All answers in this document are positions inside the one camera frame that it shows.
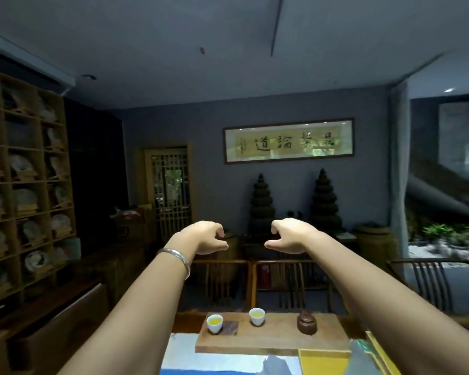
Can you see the person's left thumb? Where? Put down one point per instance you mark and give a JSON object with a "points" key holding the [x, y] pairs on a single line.
{"points": [[218, 246]]}

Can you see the person's left forearm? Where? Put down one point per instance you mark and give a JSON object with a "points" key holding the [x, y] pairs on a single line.
{"points": [[140, 308]]}

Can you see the brown clay teapot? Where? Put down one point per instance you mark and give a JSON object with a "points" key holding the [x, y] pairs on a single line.
{"points": [[307, 324]]}

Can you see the wooden tea tray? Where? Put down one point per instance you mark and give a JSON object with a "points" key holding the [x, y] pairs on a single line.
{"points": [[273, 339]]}

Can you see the yellow edged mat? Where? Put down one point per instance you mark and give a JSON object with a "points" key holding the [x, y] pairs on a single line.
{"points": [[381, 355]]}

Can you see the blue white table runner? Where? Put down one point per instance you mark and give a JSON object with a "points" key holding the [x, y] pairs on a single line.
{"points": [[203, 359]]}

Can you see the dark low side table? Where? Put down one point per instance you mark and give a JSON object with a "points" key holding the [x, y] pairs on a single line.
{"points": [[336, 242]]}

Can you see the red decorative ornament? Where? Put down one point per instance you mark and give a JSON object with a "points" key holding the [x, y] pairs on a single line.
{"points": [[127, 222]]}

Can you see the grey cloth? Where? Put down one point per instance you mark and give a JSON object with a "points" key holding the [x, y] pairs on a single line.
{"points": [[361, 359]]}

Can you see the dark stacked tea tower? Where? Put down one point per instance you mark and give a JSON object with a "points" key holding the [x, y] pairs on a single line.
{"points": [[325, 203], [261, 206]]}

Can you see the red fire extinguisher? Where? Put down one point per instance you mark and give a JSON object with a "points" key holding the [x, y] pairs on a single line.
{"points": [[263, 275]]}

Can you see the yellow cloth mat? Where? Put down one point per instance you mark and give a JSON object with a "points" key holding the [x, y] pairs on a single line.
{"points": [[322, 363]]}

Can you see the white teacup with tea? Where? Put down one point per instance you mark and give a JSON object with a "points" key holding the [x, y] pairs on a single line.
{"points": [[214, 324], [256, 317]]}

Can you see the person's right forearm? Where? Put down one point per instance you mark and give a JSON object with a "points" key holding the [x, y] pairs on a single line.
{"points": [[375, 296]]}

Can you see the person's right hand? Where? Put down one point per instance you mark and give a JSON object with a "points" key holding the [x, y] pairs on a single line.
{"points": [[293, 235]]}

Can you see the low wooden cabinet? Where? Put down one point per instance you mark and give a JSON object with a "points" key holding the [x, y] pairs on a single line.
{"points": [[58, 331]]}

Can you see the round ceiling light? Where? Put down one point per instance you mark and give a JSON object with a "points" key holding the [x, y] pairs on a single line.
{"points": [[89, 77]]}

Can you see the grey curtain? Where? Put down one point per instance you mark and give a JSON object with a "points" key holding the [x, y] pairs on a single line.
{"points": [[398, 171]]}

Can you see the dark wooden armchair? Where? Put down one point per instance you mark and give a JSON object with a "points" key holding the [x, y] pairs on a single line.
{"points": [[434, 281]]}

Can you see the rows of wrapped tea cakes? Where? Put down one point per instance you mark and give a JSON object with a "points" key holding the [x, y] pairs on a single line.
{"points": [[23, 199]]}

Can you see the wooden lattice door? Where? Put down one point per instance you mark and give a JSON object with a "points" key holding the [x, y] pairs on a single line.
{"points": [[168, 191]]}

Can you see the person's left hand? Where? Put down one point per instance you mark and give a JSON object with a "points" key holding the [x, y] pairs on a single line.
{"points": [[201, 236]]}

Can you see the wooden display shelf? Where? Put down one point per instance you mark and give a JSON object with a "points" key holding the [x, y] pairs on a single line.
{"points": [[42, 163]]}

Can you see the green plants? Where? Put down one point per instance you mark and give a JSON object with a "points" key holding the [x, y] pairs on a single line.
{"points": [[453, 234]]}

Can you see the large brown ceramic jar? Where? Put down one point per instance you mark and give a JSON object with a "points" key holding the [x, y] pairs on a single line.
{"points": [[377, 246]]}

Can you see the framed calligraphy picture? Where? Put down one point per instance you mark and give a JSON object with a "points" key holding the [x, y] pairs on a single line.
{"points": [[288, 141]]}

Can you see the person's right thumb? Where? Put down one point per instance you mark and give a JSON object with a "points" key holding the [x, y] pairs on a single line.
{"points": [[275, 244]]}

